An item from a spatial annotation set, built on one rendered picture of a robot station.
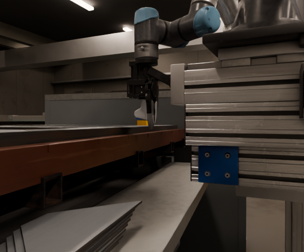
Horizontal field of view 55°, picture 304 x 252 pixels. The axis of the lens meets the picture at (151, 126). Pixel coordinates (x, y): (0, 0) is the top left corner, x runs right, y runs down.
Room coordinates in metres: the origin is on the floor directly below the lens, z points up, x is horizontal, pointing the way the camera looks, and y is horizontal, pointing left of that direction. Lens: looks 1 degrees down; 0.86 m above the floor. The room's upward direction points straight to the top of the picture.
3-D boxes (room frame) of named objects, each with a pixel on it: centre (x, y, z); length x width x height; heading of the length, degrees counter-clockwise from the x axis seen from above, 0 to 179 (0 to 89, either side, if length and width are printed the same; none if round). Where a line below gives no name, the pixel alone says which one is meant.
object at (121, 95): (2.07, 0.02, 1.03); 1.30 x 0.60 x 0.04; 73
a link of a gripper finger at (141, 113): (0.89, 0.02, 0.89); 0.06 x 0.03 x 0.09; 73
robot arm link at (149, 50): (0.90, 0.02, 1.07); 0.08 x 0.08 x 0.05
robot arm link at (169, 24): (0.95, -0.08, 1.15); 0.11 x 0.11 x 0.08; 36
